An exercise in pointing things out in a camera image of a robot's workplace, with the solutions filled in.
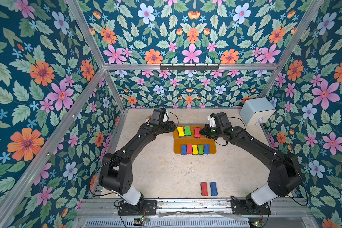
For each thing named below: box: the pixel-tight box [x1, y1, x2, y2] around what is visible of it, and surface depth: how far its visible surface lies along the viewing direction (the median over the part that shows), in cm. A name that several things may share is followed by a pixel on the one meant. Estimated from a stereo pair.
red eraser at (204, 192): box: [200, 181, 209, 197], surface depth 81 cm
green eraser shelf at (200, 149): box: [197, 144, 204, 155], surface depth 95 cm
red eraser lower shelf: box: [186, 143, 193, 155], surface depth 95 cm
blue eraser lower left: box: [180, 144, 187, 156], surface depth 95 cm
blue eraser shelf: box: [209, 181, 219, 197], surface depth 81 cm
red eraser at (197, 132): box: [194, 127, 201, 138], surface depth 86 cm
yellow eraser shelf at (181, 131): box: [176, 126, 185, 137], surface depth 88 cm
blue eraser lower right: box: [203, 143, 210, 155], surface depth 97 cm
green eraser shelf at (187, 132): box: [183, 125, 192, 136], surface depth 88 cm
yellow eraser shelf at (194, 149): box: [191, 144, 199, 156], surface depth 95 cm
